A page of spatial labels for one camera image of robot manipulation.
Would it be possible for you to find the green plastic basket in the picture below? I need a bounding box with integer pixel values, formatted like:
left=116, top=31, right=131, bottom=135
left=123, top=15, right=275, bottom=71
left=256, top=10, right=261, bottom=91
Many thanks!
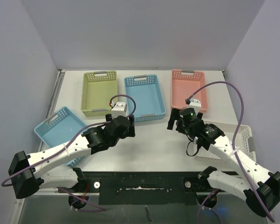
left=81, top=70, right=118, bottom=117

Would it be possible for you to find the pink plastic basket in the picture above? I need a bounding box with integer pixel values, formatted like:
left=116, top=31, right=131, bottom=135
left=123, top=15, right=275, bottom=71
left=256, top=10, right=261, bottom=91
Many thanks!
left=171, top=70, right=205, bottom=109

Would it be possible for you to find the blue basket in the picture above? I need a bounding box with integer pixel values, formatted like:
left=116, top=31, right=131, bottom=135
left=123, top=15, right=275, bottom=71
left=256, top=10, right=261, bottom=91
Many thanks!
left=34, top=106, right=89, bottom=168
left=124, top=74, right=166, bottom=122

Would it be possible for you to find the white plastic basket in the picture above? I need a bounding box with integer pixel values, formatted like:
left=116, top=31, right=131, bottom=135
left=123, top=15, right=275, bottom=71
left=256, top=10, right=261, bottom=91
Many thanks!
left=195, top=121, right=257, bottom=163

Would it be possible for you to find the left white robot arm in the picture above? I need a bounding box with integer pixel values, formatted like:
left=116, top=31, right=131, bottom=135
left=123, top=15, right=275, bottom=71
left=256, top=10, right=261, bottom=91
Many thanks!
left=8, top=115, right=135, bottom=199

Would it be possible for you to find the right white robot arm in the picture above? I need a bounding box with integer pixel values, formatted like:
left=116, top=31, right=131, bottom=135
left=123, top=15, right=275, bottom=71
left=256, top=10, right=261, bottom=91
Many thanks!
left=167, top=108, right=280, bottom=217

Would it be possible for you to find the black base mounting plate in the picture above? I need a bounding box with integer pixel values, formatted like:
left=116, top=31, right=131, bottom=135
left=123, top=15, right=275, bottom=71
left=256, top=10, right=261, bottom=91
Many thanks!
left=68, top=172, right=213, bottom=205

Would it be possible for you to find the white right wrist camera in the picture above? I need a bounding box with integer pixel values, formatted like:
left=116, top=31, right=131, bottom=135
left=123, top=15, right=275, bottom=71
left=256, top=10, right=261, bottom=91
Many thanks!
left=188, top=98, right=201, bottom=114

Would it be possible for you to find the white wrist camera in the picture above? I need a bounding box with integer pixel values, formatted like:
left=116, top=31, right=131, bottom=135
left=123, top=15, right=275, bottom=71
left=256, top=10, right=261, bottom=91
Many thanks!
left=188, top=98, right=201, bottom=114
left=111, top=101, right=127, bottom=119

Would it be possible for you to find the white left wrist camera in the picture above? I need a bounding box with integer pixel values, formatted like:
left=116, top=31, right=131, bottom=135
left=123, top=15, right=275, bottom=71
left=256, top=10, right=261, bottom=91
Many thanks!
left=111, top=101, right=127, bottom=119

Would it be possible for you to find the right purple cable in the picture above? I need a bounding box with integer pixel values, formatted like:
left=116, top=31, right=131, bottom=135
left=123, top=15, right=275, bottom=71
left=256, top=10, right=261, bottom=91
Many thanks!
left=186, top=81, right=276, bottom=223

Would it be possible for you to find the purple cable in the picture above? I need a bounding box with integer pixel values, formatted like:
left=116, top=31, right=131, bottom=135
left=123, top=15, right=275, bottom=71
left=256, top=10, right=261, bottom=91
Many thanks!
left=186, top=81, right=276, bottom=223
left=1, top=94, right=137, bottom=212

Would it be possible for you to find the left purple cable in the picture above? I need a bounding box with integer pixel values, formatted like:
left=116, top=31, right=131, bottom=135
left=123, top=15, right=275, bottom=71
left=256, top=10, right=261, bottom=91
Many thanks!
left=1, top=94, right=137, bottom=212

